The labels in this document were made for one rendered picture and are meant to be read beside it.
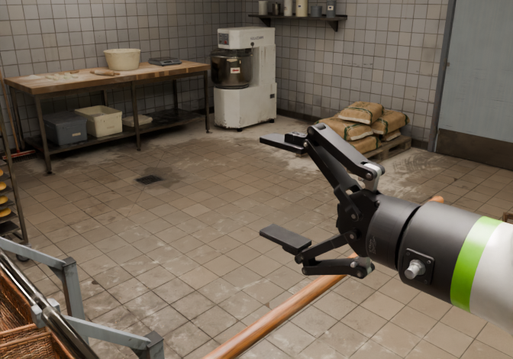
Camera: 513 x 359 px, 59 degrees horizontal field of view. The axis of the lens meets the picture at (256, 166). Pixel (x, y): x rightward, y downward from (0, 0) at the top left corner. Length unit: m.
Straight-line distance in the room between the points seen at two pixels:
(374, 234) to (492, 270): 0.12
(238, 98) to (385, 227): 5.56
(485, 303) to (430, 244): 0.07
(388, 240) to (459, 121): 5.06
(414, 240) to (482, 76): 4.94
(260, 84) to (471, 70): 2.62
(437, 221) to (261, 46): 5.82
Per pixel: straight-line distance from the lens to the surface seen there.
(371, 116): 4.95
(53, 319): 0.96
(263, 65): 6.28
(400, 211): 0.49
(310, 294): 0.90
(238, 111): 6.03
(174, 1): 6.62
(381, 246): 0.49
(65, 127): 5.23
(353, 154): 0.52
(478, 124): 5.46
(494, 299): 0.45
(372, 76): 5.97
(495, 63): 5.32
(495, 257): 0.45
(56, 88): 4.95
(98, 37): 6.04
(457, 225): 0.47
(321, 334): 2.66
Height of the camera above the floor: 1.73
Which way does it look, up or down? 21 degrees down
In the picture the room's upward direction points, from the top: straight up
